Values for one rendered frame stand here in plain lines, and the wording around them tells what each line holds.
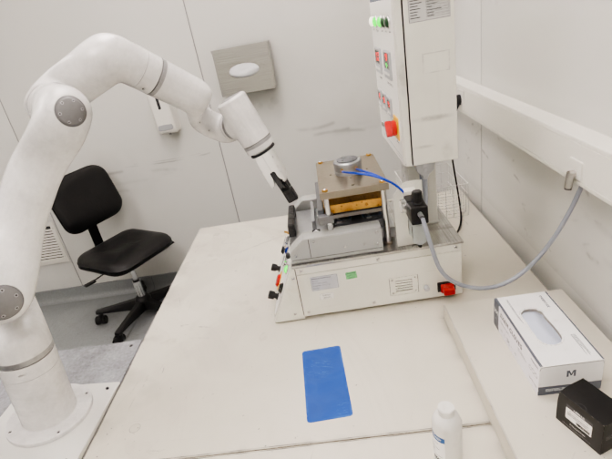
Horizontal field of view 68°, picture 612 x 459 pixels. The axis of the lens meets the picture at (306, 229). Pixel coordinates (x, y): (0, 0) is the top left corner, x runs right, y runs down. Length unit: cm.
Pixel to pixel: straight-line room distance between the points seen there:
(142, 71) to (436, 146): 69
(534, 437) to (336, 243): 61
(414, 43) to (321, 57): 164
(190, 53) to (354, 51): 91
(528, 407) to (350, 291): 52
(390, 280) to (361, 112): 164
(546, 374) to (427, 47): 71
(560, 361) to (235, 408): 69
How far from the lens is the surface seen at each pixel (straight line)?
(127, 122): 295
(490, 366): 108
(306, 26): 269
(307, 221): 136
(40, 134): 101
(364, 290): 127
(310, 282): 125
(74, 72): 111
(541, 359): 100
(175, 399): 121
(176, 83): 113
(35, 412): 125
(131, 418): 122
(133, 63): 109
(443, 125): 114
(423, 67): 110
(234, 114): 122
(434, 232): 130
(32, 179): 105
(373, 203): 123
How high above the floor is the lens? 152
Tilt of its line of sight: 25 degrees down
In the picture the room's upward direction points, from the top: 11 degrees counter-clockwise
